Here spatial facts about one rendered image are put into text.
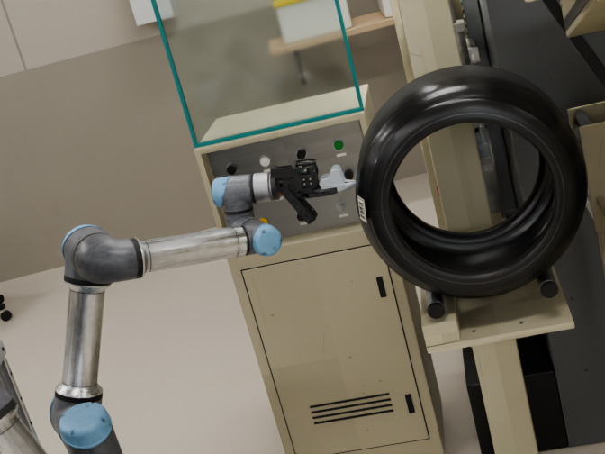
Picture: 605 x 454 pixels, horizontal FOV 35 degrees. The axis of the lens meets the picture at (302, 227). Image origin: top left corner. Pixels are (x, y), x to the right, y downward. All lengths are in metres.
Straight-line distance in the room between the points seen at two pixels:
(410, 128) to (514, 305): 0.61
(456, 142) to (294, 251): 0.74
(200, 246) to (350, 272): 0.96
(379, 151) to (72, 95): 4.21
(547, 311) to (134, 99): 4.17
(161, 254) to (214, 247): 0.13
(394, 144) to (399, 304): 1.01
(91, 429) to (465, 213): 1.17
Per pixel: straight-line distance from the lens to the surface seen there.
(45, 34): 6.33
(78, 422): 2.36
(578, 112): 2.80
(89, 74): 6.31
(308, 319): 3.25
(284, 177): 2.44
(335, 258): 3.15
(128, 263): 2.25
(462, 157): 2.70
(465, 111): 2.28
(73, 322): 2.41
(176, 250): 2.29
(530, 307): 2.60
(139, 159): 6.39
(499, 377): 2.98
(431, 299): 2.47
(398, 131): 2.30
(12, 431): 1.78
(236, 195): 2.45
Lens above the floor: 1.96
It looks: 19 degrees down
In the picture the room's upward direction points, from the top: 15 degrees counter-clockwise
